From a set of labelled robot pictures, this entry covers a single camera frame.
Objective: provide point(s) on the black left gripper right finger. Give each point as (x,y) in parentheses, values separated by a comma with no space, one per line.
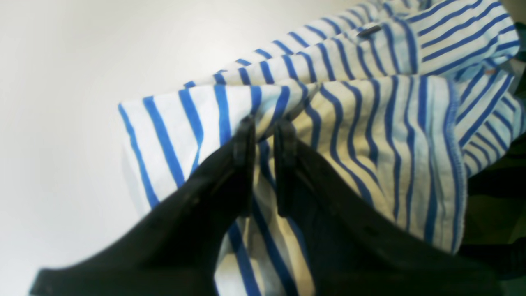
(353,250)

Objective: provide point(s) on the blue white striped T-shirt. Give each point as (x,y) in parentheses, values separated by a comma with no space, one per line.
(404,98)

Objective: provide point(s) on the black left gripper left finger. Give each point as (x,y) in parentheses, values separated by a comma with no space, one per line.
(173,251)

